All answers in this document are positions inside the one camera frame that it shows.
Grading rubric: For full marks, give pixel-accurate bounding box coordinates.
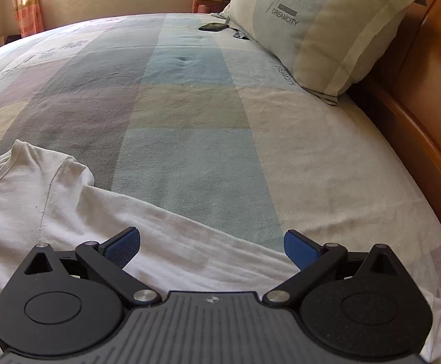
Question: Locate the pastel patchwork bed sheet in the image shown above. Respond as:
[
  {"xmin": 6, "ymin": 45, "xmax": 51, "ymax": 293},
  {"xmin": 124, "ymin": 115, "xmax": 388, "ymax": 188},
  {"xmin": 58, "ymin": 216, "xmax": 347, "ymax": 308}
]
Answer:
[{"xmin": 0, "ymin": 14, "xmax": 441, "ymax": 291}]

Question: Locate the wooden bedside table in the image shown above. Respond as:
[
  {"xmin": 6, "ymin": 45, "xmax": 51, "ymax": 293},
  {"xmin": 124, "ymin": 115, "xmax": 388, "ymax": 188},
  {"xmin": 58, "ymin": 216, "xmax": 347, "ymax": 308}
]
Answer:
[{"xmin": 192, "ymin": 0, "xmax": 229, "ymax": 13}]

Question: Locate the Dreamcity pillow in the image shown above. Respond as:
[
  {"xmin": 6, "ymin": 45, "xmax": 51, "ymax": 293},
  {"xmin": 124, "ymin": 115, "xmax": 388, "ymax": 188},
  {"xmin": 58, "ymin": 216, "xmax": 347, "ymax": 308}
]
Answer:
[{"xmin": 228, "ymin": 0, "xmax": 426, "ymax": 105}]

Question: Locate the wooden headboard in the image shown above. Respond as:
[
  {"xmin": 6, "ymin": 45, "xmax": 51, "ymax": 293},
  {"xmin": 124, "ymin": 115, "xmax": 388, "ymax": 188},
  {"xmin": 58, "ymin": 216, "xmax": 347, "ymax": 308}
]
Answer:
[{"xmin": 337, "ymin": 0, "xmax": 441, "ymax": 243}]

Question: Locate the black phone on bed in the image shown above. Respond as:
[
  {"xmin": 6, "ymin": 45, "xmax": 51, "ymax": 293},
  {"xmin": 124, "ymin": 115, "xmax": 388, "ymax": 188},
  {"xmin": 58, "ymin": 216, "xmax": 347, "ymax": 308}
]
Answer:
[{"xmin": 198, "ymin": 22, "xmax": 229, "ymax": 32}]

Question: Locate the orange patterned left curtain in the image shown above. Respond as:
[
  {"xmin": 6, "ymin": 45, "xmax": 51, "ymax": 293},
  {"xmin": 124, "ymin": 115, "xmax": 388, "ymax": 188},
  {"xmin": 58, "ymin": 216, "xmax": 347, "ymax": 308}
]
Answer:
[{"xmin": 12, "ymin": 0, "xmax": 44, "ymax": 38}]

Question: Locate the white printed t-shirt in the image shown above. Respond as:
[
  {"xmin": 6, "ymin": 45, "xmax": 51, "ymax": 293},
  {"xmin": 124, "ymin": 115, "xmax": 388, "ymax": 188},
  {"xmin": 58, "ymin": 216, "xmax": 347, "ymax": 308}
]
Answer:
[{"xmin": 0, "ymin": 139, "xmax": 441, "ymax": 363}]

